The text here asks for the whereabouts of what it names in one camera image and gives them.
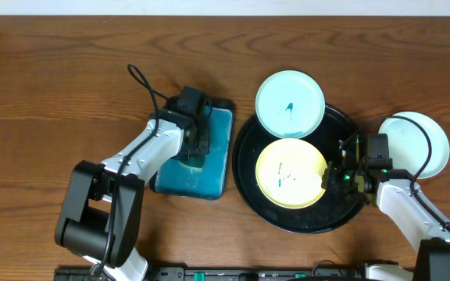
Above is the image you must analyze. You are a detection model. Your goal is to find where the green yellow sponge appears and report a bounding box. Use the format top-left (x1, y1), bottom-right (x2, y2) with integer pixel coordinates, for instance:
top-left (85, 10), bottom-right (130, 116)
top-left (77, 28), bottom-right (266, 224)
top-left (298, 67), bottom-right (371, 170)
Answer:
top-left (180, 155), bottom-right (205, 171)

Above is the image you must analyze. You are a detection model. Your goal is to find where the yellow plate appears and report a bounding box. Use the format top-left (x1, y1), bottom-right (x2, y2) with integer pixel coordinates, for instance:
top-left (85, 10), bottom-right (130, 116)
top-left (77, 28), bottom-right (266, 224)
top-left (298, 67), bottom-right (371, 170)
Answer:
top-left (255, 138), bottom-right (327, 209)

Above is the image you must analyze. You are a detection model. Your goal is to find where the light blue plate bottom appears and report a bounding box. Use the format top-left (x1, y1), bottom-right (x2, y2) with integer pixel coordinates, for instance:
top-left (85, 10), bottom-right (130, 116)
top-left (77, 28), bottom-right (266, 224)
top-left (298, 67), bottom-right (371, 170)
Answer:
top-left (378, 112), bottom-right (450, 179)

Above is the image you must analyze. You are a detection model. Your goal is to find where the light blue plate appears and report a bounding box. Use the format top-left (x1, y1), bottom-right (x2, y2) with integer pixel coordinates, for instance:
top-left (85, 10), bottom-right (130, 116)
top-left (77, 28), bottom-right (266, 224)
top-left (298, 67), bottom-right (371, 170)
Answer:
top-left (378, 112), bottom-right (450, 179)
top-left (255, 70), bottom-right (326, 138)

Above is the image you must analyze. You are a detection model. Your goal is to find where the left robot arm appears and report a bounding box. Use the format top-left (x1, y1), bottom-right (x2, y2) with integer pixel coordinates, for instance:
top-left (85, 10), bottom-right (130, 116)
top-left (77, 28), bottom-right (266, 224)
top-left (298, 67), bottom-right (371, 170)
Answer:
top-left (55, 109), bottom-right (210, 280)

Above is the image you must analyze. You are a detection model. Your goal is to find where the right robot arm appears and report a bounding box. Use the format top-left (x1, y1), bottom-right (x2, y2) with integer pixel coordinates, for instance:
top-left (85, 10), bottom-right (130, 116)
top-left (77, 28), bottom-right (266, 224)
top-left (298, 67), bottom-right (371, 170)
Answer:
top-left (321, 158), bottom-right (450, 280)

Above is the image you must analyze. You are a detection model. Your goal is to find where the round black tray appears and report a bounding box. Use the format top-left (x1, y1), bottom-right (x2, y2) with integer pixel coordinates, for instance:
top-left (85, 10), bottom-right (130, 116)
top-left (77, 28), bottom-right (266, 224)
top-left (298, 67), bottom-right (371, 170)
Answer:
top-left (232, 104), bottom-right (364, 234)

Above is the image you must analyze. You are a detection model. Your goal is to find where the rectangular tray with blue water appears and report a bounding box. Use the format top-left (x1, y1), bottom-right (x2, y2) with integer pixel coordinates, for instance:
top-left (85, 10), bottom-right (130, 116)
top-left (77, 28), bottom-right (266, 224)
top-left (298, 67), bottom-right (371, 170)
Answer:
top-left (149, 98), bottom-right (235, 200)

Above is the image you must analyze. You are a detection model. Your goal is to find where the light blue plate top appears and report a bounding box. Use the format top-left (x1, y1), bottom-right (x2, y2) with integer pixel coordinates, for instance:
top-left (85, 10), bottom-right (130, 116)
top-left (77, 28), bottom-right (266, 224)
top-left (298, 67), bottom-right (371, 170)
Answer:
top-left (255, 70), bottom-right (326, 138)

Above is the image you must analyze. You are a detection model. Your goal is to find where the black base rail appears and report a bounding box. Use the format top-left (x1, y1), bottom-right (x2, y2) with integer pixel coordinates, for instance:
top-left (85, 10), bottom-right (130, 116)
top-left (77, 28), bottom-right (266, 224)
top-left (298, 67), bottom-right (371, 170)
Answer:
top-left (52, 265), bottom-right (366, 281)

